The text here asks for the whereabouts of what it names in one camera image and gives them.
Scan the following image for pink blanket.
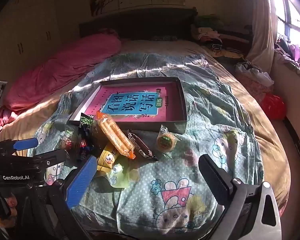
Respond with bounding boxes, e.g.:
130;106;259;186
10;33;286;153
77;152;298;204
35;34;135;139
0;28;122;133

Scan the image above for brown chocolate bar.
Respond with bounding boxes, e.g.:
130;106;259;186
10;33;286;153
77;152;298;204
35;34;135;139
127;129;159;161

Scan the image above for orange cracker packet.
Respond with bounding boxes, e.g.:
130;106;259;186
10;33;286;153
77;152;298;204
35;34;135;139
96;111;137;160

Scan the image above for white clothes heap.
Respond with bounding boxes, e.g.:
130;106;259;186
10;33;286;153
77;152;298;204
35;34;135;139
234;60;275;87

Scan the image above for green and black snack packet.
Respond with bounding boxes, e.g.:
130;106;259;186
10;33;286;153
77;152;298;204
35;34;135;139
79;113;94;128

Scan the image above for pink and blue book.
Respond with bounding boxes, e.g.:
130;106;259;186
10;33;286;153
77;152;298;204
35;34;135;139
85;84;184;123

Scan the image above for red plastic bag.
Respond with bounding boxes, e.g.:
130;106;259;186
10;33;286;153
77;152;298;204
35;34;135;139
259;93;287;121

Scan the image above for pile of folded clothes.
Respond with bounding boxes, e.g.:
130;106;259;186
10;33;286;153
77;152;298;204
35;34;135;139
191;14;253;58

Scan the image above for clothes on windowsill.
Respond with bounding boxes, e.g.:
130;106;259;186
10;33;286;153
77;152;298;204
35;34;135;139
274;35;300;73

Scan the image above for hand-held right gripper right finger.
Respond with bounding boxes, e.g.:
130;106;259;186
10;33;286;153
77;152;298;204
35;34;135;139
198;154;283;240

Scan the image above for red round candy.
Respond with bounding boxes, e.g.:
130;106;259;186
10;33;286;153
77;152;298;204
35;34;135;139
58;134;77;152

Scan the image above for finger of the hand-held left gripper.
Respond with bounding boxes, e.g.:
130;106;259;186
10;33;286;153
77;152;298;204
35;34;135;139
0;137;39;156
33;148;67;170

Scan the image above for person's left hand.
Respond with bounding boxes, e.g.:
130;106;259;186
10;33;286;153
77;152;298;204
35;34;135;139
0;194;18;227

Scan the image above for yellow snack packet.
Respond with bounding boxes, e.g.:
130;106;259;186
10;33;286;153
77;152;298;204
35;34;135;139
96;142;120;174

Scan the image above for cartoon printed blanket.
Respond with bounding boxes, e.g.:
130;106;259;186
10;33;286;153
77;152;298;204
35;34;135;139
27;52;264;236

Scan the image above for dark headboard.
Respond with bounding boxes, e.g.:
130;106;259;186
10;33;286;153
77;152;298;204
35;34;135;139
79;7;198;42

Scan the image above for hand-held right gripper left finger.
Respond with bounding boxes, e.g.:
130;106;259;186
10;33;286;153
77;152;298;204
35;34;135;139
47;154;98;240

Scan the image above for light green snack packet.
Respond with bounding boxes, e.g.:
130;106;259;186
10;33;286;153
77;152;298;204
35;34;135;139
97;162;141;189

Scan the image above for dark blue snack packet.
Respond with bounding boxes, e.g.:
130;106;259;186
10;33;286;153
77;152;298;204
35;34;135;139
76;125;96;163

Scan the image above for beige curtain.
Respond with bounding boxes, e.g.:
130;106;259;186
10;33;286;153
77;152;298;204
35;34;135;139
246;0;278;68

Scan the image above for round green-label pastry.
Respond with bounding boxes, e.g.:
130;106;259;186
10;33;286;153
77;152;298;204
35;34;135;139
156;124;182;159

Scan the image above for dark shallow cardboard box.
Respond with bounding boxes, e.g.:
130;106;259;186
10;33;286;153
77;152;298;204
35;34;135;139
69;77;188;135

